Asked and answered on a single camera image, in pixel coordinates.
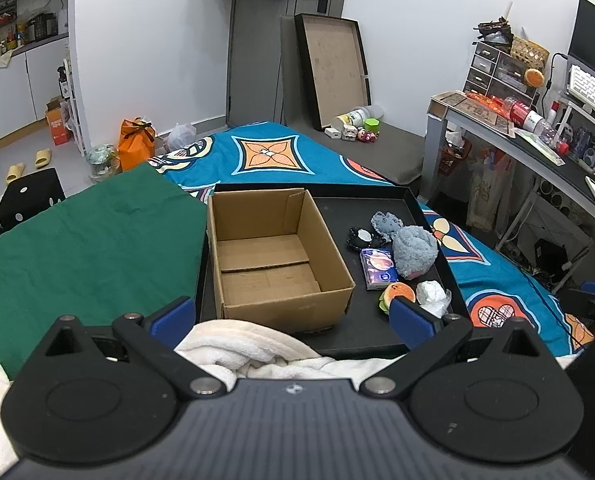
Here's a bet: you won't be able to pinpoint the white soft bundle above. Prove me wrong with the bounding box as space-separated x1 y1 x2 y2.
416 281 451 318

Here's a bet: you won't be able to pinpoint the burger plush toy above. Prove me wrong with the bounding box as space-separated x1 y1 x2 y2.
378 282 417 315

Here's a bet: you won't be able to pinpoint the purple tissue pack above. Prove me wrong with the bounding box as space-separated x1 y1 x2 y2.
359 248 398 290

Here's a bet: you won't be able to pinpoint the grey fluffy plush toy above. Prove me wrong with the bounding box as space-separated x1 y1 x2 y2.
393 226 439 280

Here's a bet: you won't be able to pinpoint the black heart soft toy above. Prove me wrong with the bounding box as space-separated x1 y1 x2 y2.
346 228 387 252

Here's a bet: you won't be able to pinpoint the white fleece blanket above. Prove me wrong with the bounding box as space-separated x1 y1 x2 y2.
0 320 394 474

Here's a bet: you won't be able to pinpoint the blue patterned blanket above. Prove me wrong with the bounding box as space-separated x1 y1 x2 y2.
148 122 593 356

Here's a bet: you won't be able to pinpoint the green cloth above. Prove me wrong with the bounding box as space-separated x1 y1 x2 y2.
0 165 207 377

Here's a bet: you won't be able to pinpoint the black shallow tray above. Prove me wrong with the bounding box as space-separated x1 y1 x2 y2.
196 182 471 360

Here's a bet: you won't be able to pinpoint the brown cardboard box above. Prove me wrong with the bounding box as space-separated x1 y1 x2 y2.
207 188 355 334

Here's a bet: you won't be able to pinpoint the grey sofa mattress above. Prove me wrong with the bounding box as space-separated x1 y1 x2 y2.
281 14 423 185

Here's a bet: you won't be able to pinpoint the red basket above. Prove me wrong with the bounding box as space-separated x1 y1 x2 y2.
439 139 472 177

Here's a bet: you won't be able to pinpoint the orange gift bag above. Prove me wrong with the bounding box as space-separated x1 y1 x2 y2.
117 117 156 171

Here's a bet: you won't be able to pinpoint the black chair back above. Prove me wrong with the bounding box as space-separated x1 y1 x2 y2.
0 168 65 231

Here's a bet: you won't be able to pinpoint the green cup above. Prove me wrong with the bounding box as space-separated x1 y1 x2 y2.
363 117 381 133

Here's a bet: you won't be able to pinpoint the grey desk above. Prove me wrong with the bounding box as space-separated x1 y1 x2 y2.
420 91 595 219

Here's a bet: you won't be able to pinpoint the yellow slippers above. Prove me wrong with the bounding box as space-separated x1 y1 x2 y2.
4 147 53 184

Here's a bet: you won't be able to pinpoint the white plastic bottle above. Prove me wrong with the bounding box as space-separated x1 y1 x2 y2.
331 105 384 132

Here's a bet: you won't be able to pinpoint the orange cardboard box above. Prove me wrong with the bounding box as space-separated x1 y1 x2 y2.
44 98 72 146

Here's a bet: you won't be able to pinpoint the drawer organizer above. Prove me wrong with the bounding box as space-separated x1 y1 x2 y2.
463 41 537 106

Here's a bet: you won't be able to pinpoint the white keyboard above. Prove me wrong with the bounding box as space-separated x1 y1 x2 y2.
567 65 595 112

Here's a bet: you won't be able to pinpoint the grey door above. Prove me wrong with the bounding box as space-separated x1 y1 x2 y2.
226 0 344 127

